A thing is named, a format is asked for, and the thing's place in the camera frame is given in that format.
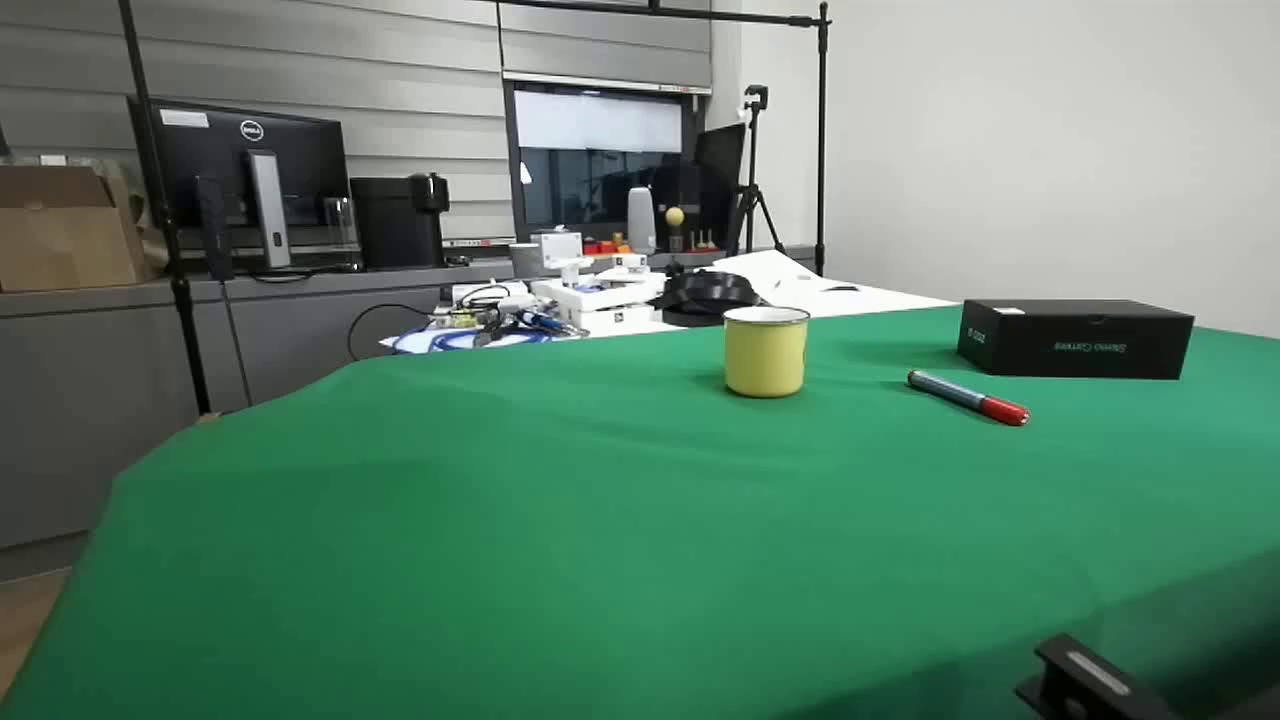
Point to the clutter of white boxes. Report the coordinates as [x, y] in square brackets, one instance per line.
[565, 286]

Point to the black clamp bracket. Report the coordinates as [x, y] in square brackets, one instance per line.
[1081, 685]

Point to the black camera tripod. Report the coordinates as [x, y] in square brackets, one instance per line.
[749, 198]

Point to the green table cloth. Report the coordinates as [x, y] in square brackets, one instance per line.
[604, 533]

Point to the black Dell monitor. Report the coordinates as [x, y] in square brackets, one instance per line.
[250, 189]

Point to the cardboard box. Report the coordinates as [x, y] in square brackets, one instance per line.
[65, 228]

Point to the orange marker pen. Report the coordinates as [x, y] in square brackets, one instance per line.
[969, 396]

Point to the black desktop device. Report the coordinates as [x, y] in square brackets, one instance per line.
[398, 220]

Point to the large dark window screen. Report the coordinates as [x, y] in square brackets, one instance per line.
[581, 148]

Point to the black rectangular box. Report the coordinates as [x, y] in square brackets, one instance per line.
[1073, 338]

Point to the white paper sheets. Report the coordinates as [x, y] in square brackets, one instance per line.
[787, 281]

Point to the yellow mug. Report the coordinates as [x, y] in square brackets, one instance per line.
[767, 348]

